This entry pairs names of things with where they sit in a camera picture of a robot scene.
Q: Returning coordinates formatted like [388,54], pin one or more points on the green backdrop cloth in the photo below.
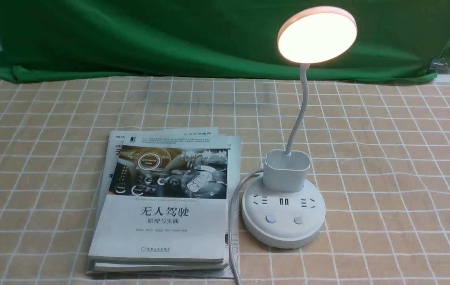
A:
[53,40]

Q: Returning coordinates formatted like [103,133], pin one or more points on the bottom white book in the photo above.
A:
[116,138]

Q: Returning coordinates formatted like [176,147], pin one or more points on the top white self-driving book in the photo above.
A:
[161,221]

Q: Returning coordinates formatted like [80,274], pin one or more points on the white round desk lamp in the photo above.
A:
[281,208]

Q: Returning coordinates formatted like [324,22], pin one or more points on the checkered beige tablecloth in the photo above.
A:
[380,156]

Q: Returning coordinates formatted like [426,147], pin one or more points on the silver binder clip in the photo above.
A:
[437,65]

